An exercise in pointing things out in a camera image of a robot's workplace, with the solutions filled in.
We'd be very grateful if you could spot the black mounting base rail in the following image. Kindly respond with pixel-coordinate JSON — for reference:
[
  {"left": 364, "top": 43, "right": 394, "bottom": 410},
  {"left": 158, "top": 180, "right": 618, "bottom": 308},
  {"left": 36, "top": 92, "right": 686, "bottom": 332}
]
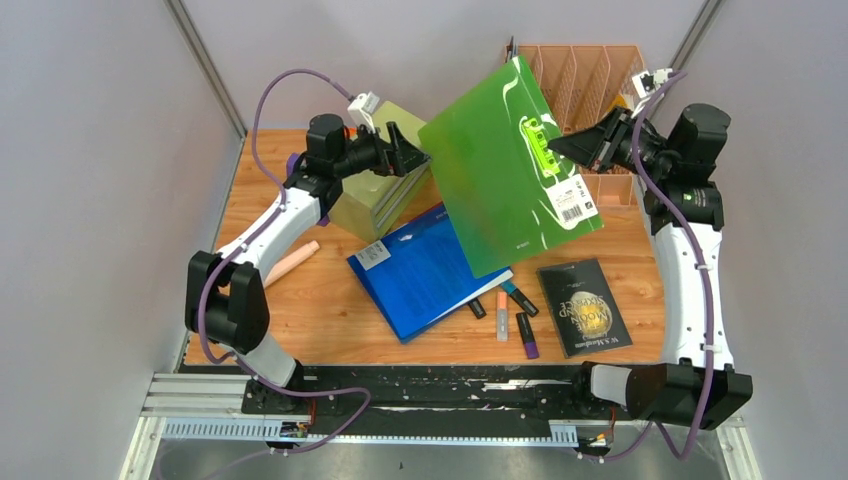
[{"left": 140, "top": 362, "right": 745, "bottom": 446}]

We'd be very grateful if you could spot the blue plastic folder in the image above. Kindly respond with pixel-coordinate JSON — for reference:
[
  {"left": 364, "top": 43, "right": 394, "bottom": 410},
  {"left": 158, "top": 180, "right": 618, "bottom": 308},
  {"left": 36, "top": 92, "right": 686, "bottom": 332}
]
[{"left": 347, "top": 204, "right": 513, "bottom": 344}]

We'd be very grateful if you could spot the purple cable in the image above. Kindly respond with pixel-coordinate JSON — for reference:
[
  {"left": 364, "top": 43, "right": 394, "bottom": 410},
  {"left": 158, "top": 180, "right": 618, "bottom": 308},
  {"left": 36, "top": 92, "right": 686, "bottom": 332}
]
[
  {"left": 197, "top": 68, "right": 372, "bottom": 458},
  {"left": 576, "top": 69, "right": 718, "bottom": 463}
]

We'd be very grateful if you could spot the pink file organizer rack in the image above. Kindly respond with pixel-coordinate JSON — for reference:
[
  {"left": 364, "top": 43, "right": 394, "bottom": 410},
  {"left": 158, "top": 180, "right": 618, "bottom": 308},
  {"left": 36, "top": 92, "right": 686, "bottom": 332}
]
[{"left": 504, "top": 43, "right": 646, "bottom": 208}]

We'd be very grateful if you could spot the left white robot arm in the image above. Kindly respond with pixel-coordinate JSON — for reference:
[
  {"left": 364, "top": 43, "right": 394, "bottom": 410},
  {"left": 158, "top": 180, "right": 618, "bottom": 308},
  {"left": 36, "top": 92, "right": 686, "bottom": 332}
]
[{"left": 185, "top": 114, "right": 430, "bottom": 413}]

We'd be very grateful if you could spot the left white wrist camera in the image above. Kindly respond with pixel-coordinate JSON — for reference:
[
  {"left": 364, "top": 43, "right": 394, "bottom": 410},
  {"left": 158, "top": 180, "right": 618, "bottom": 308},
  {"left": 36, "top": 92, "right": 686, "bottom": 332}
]
[{"left": 347, "top": 92, "right": 380, "bottom": 133}]

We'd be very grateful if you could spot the green plastic folder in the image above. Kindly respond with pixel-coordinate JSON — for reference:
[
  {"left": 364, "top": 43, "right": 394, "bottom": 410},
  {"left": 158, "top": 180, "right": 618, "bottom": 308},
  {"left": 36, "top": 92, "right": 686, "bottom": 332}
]
[{"left": 419, "top": 56, "right": 604, "bottom": 277}]

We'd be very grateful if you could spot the grey clipboard with papers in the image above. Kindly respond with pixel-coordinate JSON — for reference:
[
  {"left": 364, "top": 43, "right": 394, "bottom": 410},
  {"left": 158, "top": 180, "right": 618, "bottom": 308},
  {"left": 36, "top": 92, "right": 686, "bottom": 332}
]
[{"left": 504, "top": 37, "right": 517, "bottom": 63}]

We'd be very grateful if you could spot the yellow book in rack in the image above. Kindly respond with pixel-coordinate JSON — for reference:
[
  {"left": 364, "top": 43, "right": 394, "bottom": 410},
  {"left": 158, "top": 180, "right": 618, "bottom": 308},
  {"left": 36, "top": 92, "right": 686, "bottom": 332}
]
[{"left": 609, "top": 93, "right": 634, "bottom": 111}]

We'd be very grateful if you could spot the green drawer cabinet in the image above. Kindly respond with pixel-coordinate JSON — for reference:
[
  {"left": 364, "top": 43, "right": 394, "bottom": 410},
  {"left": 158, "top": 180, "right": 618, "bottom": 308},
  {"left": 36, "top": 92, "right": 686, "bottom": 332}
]
[{"left": 329, "top": 101, "right": 431, "bottom": 244}]

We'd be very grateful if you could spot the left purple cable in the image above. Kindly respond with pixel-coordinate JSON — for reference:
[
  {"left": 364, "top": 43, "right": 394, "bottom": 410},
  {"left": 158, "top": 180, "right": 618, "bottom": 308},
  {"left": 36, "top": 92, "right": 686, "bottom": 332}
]
[{"left": 197, "top": 68, "right": 372, "bottom": 458}]

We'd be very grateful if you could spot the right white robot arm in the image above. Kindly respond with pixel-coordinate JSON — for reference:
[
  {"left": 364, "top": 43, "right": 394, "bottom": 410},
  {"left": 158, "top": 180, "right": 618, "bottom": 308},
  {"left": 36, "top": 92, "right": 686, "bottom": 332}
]
[{"left": 548, "top": 103, "right": 753, "bottom": 430}]

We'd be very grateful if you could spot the purple highlighter marker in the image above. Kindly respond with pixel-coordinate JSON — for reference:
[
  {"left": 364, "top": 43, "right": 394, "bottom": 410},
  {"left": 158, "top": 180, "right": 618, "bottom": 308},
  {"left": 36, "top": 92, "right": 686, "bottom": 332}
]
[{"left": 515, "top": 311, "right": 539, "bottom": 360}]

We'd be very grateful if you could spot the small black marker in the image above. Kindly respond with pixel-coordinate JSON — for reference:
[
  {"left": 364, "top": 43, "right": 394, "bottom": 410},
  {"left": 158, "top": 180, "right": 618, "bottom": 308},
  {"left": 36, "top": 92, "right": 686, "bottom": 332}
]
[{"left": 467, "top": 298, "right": 487, "bottom": 319}]

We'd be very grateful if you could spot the purple stapler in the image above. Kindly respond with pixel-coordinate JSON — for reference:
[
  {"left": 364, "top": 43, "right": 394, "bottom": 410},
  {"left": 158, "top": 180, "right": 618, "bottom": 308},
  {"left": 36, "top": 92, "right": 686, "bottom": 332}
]
[{"left": 286, "top": 153, "right": 330, "bottom": 227}]

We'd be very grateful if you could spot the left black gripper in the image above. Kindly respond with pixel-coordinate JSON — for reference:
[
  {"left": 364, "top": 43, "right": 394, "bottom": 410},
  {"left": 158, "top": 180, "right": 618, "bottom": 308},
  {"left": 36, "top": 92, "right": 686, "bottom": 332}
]
[{"left": 333, "top": 122, "right": 432, "bottom": 180}]

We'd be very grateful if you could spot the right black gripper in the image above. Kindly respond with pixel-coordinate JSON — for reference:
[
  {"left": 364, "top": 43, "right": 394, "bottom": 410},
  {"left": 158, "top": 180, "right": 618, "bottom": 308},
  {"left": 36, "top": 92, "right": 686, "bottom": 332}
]
[{"left": 548, "top": 104, "right": 675, "bottom": 180}]

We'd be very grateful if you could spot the blue capped black marker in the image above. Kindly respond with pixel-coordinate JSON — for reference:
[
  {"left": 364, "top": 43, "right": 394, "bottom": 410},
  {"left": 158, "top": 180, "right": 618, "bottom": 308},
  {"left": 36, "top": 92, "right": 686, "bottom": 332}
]
[{"left": 501, "top": 281, "right": 539, "bottom": 317}]

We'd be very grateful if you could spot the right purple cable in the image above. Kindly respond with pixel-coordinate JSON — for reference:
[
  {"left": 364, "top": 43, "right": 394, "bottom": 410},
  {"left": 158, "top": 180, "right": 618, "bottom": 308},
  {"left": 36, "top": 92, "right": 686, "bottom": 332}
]
[{"left": 576, "top": 69, "right": 718, "bottom": 463}]

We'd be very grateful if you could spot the pink cylindrical tube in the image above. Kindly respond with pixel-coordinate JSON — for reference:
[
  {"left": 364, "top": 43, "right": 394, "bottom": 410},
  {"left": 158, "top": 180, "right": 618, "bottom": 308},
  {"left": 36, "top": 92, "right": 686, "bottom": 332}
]
[{"left": 263, "top": 241, "right": 320, "bottom": 288}]

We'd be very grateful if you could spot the orange grey highlighter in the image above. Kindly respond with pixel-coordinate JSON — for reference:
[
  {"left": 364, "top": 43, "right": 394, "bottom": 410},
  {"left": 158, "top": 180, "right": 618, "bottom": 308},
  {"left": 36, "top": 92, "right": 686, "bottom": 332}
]
[{"left": 496, "top": 291, "right": 509, "bottom": 342}]

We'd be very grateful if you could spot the black paperback book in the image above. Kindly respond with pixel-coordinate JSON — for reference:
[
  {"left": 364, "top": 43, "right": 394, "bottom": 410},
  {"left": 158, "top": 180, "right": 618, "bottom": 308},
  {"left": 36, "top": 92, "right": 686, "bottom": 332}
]
[{"left": 537, "top": 258, "right": 633, "bottom": 358}]

